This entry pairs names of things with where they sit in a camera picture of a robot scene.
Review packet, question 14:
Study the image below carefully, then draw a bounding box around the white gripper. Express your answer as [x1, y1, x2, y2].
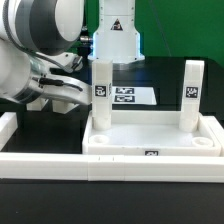
[32, 74, 92, 105]

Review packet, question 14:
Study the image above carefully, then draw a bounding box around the white U-shaped fence wall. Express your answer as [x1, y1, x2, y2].
[0, 112, 224, 183]

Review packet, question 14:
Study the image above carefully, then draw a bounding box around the fiducial marker sheet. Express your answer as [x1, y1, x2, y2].
[112, 86, 157, 105]

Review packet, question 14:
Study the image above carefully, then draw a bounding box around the white desk top tray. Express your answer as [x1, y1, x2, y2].
[82, 110, 222, 157]

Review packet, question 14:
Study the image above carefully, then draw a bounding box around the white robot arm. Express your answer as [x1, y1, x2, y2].
[0, 0, 144, 105]

